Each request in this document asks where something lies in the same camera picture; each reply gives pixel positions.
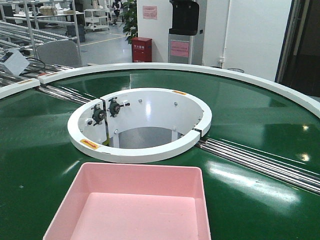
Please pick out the pink plastic bin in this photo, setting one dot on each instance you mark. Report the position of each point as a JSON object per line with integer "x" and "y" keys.
{"x": 108, "y": 201}

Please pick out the red fire extinguisher box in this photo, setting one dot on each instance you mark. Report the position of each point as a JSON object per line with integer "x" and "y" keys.
{"x": 141, "y": 48}

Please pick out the steel roller strip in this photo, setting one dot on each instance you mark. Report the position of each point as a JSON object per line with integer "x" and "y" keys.
{"x": 265, "y": 164}

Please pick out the black and silver water dispenser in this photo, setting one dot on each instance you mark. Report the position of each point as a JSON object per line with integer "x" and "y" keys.
{"x": 184, "y": 28}

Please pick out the green potted plant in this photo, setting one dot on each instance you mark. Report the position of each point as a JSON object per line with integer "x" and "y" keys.
{"x": 130, "y": 28}

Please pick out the grey chair back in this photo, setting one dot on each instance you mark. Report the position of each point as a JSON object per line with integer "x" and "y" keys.
{"x": 60, "y": 52}

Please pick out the white rack cart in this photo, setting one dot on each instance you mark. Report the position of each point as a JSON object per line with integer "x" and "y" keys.
{"x": 96, "y": 19}

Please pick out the white control box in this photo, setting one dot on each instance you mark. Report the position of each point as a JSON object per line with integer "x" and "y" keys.
{"x": 13, "y": 62}

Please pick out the pink wall notice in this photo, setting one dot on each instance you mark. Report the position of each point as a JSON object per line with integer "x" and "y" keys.
{"x": 150, "y": 12}

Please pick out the white outer conveyor rail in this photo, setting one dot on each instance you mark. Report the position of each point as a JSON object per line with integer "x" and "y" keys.
{"x": 10, "y": 84}

